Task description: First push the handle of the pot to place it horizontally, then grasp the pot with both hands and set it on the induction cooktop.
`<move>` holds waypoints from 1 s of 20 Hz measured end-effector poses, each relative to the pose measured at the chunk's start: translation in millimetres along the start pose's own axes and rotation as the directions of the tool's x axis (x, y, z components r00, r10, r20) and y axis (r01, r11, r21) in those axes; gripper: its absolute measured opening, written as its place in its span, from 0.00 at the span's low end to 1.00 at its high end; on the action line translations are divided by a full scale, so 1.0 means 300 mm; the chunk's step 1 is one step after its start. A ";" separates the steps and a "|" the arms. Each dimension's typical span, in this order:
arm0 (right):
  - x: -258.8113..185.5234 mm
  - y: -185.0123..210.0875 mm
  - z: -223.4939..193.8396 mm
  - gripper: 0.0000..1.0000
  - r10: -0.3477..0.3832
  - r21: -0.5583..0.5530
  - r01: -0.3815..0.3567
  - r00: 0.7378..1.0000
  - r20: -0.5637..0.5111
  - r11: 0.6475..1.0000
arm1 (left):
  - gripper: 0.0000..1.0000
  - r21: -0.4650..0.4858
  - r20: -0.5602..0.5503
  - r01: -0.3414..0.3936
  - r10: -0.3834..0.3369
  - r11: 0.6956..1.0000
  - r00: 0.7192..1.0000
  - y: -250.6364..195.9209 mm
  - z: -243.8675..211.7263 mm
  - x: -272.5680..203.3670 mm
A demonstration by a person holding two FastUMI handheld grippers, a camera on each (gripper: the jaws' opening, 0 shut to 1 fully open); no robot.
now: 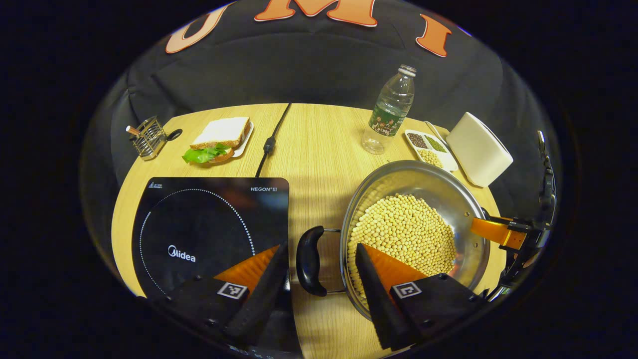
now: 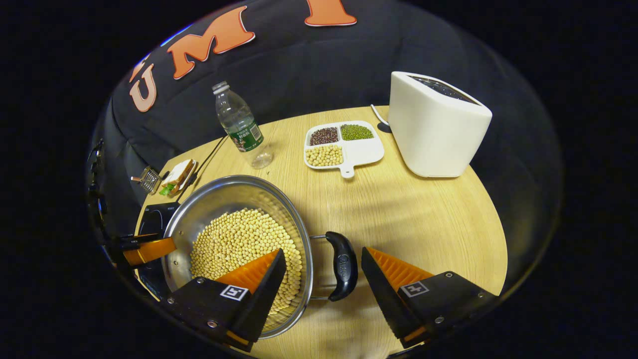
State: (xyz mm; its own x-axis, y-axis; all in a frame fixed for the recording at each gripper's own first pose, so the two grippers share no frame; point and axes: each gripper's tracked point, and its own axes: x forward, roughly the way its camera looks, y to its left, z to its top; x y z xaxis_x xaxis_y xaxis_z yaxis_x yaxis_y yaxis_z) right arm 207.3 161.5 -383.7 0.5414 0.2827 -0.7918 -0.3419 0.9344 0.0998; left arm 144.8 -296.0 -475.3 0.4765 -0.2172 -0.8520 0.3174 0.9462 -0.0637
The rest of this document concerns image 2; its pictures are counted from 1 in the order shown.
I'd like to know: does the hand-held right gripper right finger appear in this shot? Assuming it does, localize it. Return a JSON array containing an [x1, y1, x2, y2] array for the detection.
[[361, 247, 499, 350]]

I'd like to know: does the sandwich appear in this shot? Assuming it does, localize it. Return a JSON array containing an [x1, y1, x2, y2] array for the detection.
[[159, 159, 198, 196]]

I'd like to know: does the steel pot with soybeans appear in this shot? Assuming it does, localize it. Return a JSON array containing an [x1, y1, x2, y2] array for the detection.
[[161, 175, 359, 340]]

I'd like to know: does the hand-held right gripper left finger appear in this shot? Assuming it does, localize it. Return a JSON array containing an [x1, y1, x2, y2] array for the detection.
[[159, 249, 288, 353]]

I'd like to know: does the black induction cooktop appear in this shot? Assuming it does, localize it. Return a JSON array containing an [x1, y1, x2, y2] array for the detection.
[[134, 202, 181, 301]]

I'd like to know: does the white toaster cable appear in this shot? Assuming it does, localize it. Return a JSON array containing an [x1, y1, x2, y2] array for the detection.
[[370, 104, 392, 128]]

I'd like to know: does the black cable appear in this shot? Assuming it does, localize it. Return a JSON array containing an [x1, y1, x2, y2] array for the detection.
[[175, 135, 229, 202]]

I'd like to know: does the white divided bean plate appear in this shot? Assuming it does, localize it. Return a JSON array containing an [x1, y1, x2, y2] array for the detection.
[[304, 121, 385, 179]]

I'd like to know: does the white toaster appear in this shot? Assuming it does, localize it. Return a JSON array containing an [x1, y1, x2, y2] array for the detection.
[[388, 71, 493, 178]]

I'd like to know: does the black backdrop cloth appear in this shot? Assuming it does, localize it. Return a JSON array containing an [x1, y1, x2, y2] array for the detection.
[[89, 0, 561, 240]]

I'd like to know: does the clear plastic water bottle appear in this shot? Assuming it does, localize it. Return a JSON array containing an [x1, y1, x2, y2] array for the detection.
[[212, 81, 274, 170]]

